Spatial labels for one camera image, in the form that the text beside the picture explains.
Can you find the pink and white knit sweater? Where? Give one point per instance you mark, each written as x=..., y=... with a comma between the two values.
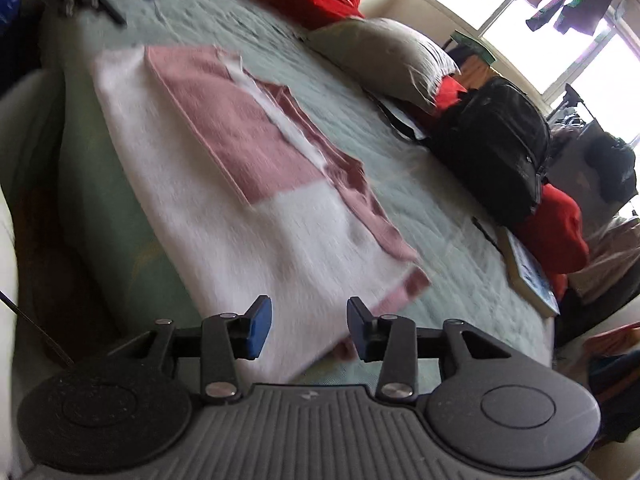
x=248, y=197

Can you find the green quilted bedspread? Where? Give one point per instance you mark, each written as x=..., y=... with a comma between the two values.
x=125, y=279

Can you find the clothes rack with garments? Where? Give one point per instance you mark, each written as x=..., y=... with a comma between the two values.
x=596, y=169

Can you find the grey beige pillow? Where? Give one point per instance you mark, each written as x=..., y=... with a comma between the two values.
x=387, y=57

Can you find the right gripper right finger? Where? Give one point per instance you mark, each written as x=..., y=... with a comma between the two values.
x=399, y=345

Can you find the red cushion behind backpack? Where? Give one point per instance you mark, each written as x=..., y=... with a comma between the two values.
x=553, y=233

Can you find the book on bed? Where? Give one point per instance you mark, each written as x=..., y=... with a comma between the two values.
x=525, y=274

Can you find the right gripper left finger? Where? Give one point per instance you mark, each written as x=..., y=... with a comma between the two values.
x=217, y=343

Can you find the black backpack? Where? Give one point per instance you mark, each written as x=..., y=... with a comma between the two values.
x=496, y=143

